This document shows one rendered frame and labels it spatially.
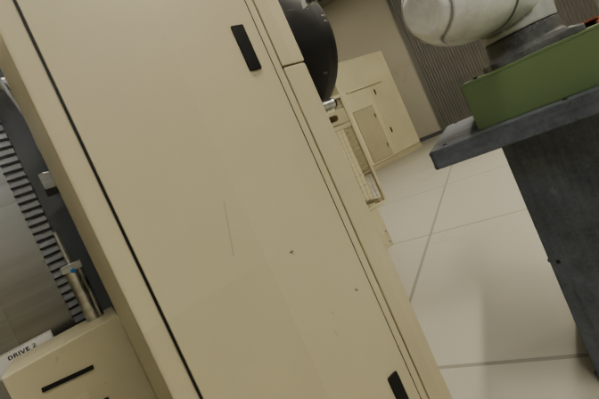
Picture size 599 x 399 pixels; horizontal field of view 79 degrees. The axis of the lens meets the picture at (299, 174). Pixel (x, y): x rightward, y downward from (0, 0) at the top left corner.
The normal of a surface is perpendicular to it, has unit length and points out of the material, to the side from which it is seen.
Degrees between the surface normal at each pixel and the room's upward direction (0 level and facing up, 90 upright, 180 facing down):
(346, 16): 90
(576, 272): 90
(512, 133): 90
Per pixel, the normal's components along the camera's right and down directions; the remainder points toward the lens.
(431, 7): -0.75, 0.47
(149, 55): 0.51, -0.19
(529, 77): -0.43, 0.23
